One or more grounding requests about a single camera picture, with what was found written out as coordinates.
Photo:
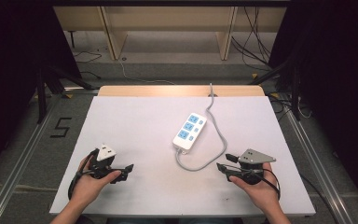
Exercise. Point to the aluminium floor rail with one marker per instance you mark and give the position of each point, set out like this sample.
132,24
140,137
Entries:
320,168
21,155

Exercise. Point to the dark curtain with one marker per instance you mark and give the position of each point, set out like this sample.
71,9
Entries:
338,87
9,77

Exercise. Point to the person's right hand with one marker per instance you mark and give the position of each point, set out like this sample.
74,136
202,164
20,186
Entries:
261,193

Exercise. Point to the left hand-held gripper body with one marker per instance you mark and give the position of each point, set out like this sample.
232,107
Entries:
102,164

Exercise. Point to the white power strip blue sockets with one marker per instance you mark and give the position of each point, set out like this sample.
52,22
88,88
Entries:
189,132

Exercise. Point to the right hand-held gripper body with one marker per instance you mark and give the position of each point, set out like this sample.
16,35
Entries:
252,165

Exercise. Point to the person's left hand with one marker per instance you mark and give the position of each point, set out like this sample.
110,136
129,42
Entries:
90,186

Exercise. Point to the light wooden desk frame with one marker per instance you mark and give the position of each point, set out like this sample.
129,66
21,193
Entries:
167,18

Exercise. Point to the black metal stand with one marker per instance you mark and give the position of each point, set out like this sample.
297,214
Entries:
42,93
295,90

